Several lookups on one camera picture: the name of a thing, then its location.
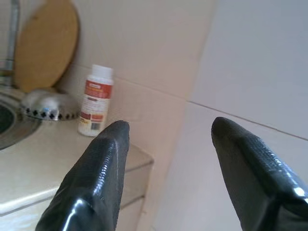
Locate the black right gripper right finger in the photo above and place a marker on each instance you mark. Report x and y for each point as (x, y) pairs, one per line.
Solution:
(255, 173)

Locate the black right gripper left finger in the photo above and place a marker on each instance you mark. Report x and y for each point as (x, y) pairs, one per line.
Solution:
(96, 173)

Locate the white bottle with orange label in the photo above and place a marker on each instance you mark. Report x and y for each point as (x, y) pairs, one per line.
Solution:
(96, 101)

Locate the stainless steel double sink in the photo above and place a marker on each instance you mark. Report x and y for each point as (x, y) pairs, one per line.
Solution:
(14, 130)

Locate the round wooden cutting board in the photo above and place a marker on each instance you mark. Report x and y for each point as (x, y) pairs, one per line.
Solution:
(45, 45)

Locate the slim silver tap pipe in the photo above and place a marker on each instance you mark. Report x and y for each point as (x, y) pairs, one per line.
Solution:
(13, 36)

